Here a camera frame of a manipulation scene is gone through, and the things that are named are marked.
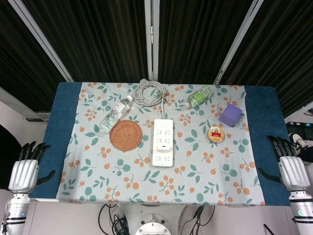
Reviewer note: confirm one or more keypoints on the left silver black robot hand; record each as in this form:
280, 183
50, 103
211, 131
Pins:
23, 173

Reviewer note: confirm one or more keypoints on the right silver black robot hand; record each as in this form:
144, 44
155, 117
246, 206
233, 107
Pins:
294, 173

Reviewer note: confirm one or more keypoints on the white power adapter cube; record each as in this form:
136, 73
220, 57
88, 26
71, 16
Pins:
163, 150

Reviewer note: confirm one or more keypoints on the white power strip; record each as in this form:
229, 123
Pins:
163, 129

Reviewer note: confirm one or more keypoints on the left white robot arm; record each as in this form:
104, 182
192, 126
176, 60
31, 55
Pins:
15, 210

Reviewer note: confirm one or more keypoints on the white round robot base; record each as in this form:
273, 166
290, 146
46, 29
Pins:
152, 226

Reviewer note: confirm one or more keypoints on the black and white sneaker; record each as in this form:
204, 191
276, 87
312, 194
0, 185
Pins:
299, 139

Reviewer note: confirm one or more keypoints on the blue table cover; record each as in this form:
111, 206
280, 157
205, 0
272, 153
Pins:
66, 102

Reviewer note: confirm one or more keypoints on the purple cube block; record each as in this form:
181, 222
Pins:
230, 116

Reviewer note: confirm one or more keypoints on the round tin with red label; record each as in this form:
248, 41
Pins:
216, 134

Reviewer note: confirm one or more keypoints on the floral patterned tablecloth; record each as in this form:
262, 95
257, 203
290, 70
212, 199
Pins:
195, 171

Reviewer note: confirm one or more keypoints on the clear plastic water bottle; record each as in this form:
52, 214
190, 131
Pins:
113, 115

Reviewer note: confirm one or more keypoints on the round woven brown coaster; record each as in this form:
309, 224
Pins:
126, 137

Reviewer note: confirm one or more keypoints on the white window frame post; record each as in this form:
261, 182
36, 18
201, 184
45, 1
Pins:
41, 41
238, 41
151, 36

